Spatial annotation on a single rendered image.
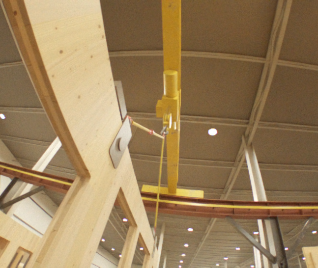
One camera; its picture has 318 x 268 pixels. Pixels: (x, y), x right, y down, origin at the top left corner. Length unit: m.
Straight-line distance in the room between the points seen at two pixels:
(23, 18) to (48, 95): 0.28
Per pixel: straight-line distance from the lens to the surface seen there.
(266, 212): 8.26
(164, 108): 4.09
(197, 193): 7.73
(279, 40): 8.62
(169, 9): 3.83
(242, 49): 9.21
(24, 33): 0.70
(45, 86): 0.72
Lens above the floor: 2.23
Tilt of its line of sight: 49 degrees up
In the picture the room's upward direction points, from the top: 14 degrees clockwise
